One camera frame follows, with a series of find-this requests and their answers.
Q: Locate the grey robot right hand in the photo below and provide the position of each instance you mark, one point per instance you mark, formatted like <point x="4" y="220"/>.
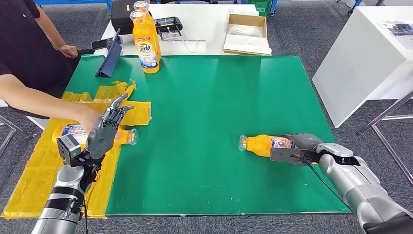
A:
<point x="305" y="140"/>

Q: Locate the person's right hand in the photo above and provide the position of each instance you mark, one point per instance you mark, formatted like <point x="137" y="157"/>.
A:
<point x="90" y="118"/>

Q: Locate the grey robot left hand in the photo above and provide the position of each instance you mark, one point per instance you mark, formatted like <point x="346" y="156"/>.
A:
<point x="101" y="139"/>

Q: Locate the person's left hand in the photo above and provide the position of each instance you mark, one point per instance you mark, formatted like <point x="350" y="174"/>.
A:
<point x="68" y="51"/>

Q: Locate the orange detergent bottle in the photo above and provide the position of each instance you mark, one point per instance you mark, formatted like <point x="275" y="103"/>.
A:
<point x="145" y="38"/>
<point x="72" y="130"/>
<point x="258" y="145"/>
<point x="156" y="32"/>

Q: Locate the person's right forearm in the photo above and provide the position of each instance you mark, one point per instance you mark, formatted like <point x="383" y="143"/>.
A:
<point x="35" y="98"/>

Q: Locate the person's left forearm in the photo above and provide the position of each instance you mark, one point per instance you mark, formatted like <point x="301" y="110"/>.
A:
<point x="50" y="30"/>

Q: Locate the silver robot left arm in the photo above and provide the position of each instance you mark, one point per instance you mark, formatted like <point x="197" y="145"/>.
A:
<point x="64" y="200"/>

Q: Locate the black phone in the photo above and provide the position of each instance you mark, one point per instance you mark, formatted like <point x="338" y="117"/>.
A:
<point x="100" y="43"/>

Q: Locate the blue folio tablet case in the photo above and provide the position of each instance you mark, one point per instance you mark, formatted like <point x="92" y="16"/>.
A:
<point x="109" y="62"/>

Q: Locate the person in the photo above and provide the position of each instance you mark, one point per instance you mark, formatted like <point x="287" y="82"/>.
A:
<point x="19" y="42"/>

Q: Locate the white seat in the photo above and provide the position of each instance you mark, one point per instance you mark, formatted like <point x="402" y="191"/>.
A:
<point x="38" y="122"/>

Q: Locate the black carrying case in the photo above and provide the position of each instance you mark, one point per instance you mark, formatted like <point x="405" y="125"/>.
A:
<point x="121" y="16"/>

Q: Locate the yellow taped sheet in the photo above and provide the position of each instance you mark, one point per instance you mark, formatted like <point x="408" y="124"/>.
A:
<point x="32" y="181"/>

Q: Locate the white panel-sided table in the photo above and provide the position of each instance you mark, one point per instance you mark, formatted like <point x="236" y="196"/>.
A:
<point x="355" y="64"/>

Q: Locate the green table mat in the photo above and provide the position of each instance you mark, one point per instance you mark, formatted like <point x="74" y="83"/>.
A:
<point x="206" y="106"/>

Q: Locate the black remote controller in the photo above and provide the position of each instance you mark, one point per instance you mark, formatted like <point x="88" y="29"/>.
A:
<point x="169" y="24"/>

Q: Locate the white sheet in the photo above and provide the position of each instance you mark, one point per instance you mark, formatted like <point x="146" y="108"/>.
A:
<point x="246" y="43"/>

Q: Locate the white pouch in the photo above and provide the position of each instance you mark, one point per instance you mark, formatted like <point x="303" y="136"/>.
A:
<point x="243" y="31"/>

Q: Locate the open cardboard box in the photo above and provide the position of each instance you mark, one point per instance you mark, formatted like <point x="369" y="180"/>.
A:
<point x="247" y="19"/>

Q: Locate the white desk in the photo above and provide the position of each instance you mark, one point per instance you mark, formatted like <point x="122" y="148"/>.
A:
<point x="205" y="22"/>

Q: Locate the green plastic crate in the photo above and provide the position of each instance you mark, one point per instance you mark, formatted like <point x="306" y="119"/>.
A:
<point x="262" y="5"/>

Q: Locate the blue castor leg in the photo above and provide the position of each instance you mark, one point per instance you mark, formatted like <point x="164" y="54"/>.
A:
<point x="355" y="5"/>

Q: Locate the printed booklet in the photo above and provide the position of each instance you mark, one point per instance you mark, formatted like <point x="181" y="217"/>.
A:
<point x="400" y="28"/>

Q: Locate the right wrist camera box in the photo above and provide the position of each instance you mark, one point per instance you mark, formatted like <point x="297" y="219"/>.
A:
<point x="284" y="156"/>

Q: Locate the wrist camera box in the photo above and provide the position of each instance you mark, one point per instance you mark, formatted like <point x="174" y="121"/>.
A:
<point x="69" y="148"/>
<point x="284" y="156"/>

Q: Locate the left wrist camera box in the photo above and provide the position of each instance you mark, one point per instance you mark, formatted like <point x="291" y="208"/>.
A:
<point x="69" y="148"/>

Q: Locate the blue shelf frame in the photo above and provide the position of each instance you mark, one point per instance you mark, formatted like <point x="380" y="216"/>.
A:
<point x="71" y="1"/>

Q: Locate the metal chair frame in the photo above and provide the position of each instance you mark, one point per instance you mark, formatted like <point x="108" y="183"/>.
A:
<point x="11" y="126"/>

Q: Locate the metal table frame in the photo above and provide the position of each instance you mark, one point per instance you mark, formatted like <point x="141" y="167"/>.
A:
<point x="397" y="118"/>

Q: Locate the blue rack post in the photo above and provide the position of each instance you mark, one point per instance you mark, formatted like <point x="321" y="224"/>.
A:
<point x="274" y="5"/>

